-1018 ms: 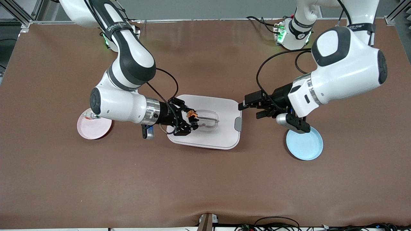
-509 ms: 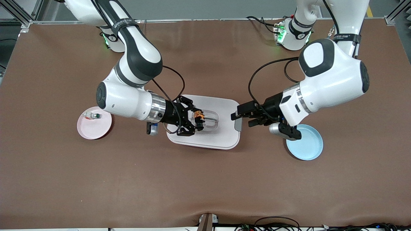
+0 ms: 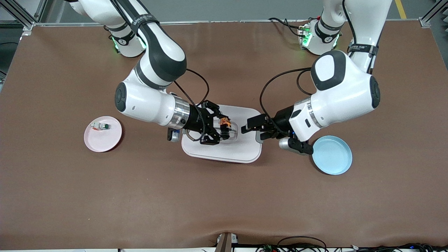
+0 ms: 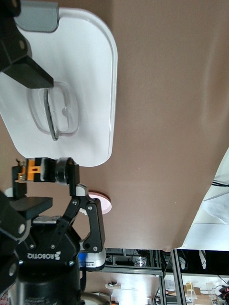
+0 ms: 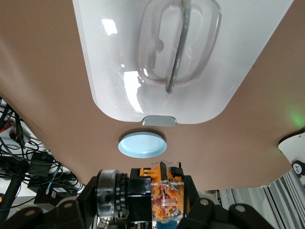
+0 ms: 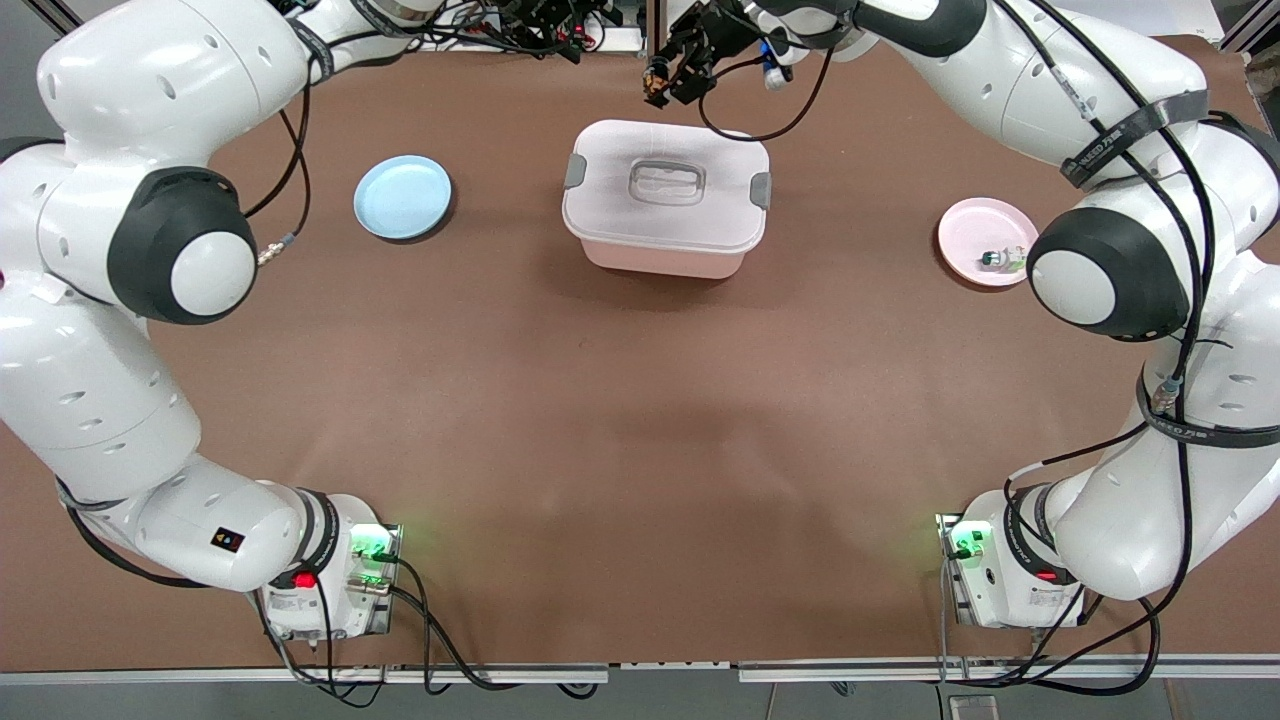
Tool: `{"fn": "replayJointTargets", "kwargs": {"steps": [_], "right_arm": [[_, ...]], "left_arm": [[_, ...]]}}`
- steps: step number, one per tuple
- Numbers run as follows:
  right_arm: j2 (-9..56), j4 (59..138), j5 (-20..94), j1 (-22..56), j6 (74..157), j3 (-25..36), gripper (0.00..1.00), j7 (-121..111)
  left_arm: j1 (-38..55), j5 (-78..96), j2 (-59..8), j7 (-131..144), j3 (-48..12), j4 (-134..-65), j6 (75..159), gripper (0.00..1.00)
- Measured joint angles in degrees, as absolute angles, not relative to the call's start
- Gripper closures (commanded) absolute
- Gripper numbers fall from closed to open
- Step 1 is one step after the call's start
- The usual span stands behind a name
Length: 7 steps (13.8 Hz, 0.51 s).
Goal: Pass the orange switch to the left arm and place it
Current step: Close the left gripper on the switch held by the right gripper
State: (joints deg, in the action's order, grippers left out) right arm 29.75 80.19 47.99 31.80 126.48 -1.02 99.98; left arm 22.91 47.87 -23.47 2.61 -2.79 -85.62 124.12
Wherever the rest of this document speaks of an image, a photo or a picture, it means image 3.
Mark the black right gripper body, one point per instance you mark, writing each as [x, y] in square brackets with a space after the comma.
[195, 122]

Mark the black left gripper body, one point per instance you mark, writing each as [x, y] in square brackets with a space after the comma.
[281, 120]

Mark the orange push-button switch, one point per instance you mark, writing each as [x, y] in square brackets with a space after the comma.
[225, 123]

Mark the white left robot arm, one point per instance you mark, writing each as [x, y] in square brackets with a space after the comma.
[343, 98]

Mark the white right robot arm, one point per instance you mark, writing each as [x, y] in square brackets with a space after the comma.
[154, 101]

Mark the white lidded storage box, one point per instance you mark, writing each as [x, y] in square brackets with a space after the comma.
[224, 154]

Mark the light blue round plate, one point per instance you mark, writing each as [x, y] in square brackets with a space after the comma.
[331, 157]

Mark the pink round plate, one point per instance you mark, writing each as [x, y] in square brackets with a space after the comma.
[103, 143]

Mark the yellow floor tape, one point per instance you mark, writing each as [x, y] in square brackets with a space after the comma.
[400, 8]

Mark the metal table edge rail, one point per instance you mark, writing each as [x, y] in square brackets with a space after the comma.
[224, 21]

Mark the green push-button switch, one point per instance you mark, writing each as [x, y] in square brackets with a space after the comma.
[101, 126]

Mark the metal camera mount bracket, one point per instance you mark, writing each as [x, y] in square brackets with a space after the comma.
[225, 243]

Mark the aluminium frame profile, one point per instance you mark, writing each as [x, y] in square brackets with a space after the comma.
[29, 25]
[425, 22]

